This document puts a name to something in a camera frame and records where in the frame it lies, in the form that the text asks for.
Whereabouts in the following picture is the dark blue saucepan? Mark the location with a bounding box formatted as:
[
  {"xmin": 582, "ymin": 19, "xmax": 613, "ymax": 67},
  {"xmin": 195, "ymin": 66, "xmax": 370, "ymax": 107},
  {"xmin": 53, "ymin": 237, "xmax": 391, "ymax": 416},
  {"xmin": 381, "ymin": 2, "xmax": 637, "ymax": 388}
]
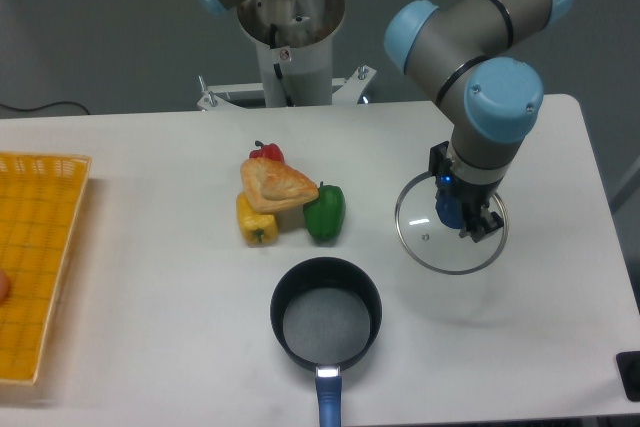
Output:
[{"xmin": 270, "ymin": 257, "xmax": 383, "ymax": 426}]

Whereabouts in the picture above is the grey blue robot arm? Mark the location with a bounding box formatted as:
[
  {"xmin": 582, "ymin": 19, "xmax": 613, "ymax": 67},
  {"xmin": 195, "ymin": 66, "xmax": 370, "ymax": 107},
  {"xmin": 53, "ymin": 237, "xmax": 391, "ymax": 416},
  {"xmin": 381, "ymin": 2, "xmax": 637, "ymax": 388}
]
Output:
[{"xmin": 200, "ymin": 0, "xmax": 573, "ymax": 241}]

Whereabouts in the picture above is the black cable on floor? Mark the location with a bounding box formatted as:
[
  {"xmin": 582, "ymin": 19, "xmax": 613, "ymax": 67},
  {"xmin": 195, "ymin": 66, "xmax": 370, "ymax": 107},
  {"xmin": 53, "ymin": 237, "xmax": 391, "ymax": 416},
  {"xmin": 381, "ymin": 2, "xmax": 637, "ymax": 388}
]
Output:
[{"xmin": 0, "ymin": 100, "xmax": 91, "ymax": 115}]

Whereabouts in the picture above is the triangular puff pastry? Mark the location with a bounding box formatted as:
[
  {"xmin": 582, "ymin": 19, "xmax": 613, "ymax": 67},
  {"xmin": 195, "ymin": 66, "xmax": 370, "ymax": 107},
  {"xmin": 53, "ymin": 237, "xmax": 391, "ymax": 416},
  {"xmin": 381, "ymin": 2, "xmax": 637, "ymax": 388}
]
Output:
[{"xmin": 240, "ymin": 158, "xmax": 319, "ymax": 214}]

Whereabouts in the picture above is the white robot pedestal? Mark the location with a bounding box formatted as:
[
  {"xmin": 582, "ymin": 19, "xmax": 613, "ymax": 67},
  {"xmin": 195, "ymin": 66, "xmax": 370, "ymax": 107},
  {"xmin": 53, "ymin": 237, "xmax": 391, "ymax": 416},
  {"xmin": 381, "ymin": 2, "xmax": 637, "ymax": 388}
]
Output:
[{"xmin": 197, "ymin": 0, "xmax": 377, "ymax": 111}]

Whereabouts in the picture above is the glass pot lid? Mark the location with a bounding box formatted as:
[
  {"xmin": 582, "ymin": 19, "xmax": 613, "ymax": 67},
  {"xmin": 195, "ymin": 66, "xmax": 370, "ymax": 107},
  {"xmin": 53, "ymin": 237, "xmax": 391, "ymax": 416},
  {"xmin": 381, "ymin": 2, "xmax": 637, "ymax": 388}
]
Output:
[{"xmin": 395, "ymin": 172, "xmax": 509, "ymax": 275}]

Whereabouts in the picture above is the black corner device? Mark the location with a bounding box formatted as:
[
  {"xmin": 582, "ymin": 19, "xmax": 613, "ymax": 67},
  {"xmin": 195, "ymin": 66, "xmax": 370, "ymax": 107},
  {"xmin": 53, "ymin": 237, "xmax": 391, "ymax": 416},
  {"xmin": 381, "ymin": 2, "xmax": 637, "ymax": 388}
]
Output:
[{"xmin": 616, "ymin": 351, "xmax": 640, "ymax": 402}]

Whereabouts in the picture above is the yellow bell pepper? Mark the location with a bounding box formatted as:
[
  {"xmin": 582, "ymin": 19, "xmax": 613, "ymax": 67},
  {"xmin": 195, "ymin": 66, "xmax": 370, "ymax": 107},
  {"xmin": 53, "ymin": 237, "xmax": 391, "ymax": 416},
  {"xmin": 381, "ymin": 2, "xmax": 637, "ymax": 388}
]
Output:
[{"xmin": 236, "ymin": 193, "xmax": 279, "ymax": 246}]

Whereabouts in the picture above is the yellow woven basket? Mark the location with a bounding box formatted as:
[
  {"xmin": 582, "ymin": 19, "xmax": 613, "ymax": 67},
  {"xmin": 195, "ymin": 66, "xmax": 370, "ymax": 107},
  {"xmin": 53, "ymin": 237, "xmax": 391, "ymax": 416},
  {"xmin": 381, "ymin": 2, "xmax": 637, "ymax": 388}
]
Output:
[{"xmin": 1, "ymin": 152, "xmax": 92, "ymax": 385}]

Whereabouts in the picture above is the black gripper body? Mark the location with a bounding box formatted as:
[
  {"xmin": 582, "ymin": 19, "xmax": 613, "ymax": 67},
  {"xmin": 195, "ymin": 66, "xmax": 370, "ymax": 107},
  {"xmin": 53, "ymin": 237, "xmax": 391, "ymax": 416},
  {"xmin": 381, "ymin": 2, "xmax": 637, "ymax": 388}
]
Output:
[{"xmin": 429, "ymin": 141, "xmax": 499, "ymax": 230}]

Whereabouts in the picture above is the green bell pepper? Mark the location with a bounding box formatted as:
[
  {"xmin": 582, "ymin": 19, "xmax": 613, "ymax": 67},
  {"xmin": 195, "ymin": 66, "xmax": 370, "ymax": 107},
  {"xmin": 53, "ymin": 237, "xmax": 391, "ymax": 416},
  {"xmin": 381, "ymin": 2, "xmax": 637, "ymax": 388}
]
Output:
[{"xmin": 303, "ymin": 182, "xmax": 346, "ymax": 242}]

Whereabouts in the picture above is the red bell pepper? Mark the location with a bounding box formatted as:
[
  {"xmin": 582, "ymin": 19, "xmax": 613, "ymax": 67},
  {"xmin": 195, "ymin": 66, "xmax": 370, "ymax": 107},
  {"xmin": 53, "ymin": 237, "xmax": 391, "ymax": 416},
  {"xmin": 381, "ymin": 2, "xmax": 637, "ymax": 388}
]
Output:
[{"xmin": 249, "ymin": 140, "xmax": 285, "ymax": 163}]

